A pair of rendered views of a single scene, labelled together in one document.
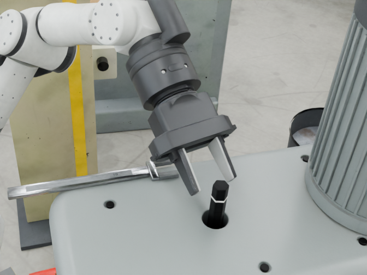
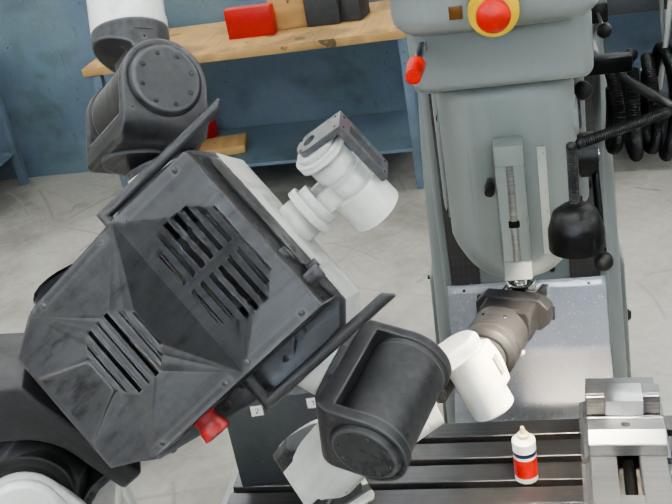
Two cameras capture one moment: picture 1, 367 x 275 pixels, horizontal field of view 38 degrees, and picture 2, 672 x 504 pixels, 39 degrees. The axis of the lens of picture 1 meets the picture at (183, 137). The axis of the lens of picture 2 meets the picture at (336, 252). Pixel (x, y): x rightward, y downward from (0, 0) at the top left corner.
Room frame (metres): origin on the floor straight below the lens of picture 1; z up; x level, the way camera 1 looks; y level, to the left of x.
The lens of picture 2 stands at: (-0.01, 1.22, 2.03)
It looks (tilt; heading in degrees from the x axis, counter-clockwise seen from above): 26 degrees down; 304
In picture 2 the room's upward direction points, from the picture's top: 10 degrees counter-clockwise
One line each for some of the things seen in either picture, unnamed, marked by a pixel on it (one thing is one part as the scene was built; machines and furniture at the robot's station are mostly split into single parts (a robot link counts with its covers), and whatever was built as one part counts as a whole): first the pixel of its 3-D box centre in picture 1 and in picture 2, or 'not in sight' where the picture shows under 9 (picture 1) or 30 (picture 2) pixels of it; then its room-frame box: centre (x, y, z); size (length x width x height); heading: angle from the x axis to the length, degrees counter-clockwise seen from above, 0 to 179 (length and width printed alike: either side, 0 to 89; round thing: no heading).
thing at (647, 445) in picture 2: not in sight; (626, 435); (0.34, -0.05, 0.99); 0.12 x 0.06 x 0.04; 18
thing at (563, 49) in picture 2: not in sight; (500, 20); (0.51, -0.09, 1.68); 0.34 x 0.24 x 0.10; 110
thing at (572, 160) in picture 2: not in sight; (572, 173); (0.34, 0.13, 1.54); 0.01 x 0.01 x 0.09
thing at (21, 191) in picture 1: (94, 179); not in sight; (0.55, 0.12, 1.89); 0.24 x 0.04 x 0.01; 111
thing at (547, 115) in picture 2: not in sight; (511, 163); (0.50, -0.06, 1.47); 0.21 x 0.19 x 0.32; 20
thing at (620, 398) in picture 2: not in sight; (623, 406); (0.36, -0.11, 1.01); 0.06 x 0.05 x 0.06; 18
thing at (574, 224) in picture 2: not in sight; (575, 225); (0.34, 0.13, 1.47); 0.07 x 0.07 x 0.06
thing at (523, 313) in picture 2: not in sight; (504, 325); (0.50, 0.04, 1.24); 0.13 x 0.12 x 0.10; 2
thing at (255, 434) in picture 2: not in sight; (292, 416); (0.91, 0.08, 1.00); 0.22 x 0.12 x 0.20; 30
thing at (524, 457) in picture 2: not in sight; (524, 452); (0.50, 0.00, 0.96); 0.04 x 0.04 x 0.11
